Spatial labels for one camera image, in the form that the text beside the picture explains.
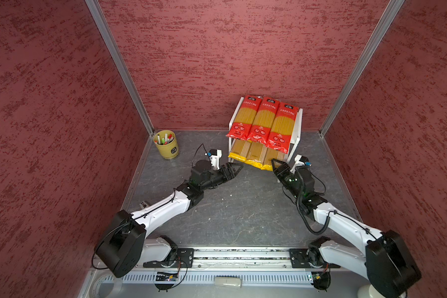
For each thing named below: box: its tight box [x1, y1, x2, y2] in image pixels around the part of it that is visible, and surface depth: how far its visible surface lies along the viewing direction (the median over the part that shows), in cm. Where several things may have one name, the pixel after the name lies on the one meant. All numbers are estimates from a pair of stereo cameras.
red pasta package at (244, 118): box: [225, 94, 263, 141], surface depth 79 cm
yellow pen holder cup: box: [153, 129, 179, 160], surface depth 102 cm
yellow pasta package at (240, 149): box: [227, 138, 252, 163], surface depth 90 cm
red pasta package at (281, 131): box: [266, 101, 299, 154], surface depth 76 cm
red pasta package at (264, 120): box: [247, 96, 280, 146], surface depth 78 cm
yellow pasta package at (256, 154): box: [244, 139, 269, 169], surface depth 87 cm
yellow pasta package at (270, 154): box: [260, 147, 285, 172], surface depth 85 cm
